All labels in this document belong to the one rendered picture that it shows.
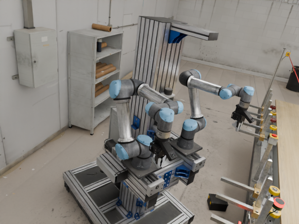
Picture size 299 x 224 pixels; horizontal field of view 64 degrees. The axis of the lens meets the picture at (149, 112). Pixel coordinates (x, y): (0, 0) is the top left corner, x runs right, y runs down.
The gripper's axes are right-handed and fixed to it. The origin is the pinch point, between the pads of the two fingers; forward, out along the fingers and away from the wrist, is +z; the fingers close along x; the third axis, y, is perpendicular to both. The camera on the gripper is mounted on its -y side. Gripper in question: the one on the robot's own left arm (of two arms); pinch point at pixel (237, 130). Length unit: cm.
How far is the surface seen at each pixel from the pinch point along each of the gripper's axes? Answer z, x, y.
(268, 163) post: 21.5, -15.9, -25.5
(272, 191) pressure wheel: 42, -15, -37
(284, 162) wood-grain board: 42, -66, -26
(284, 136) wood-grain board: 42, -123, -4
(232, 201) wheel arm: 47, 17, -21
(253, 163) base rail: 62, -68, 0
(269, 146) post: 20.5, -39.7, -14.9
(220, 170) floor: 132, -116, 54
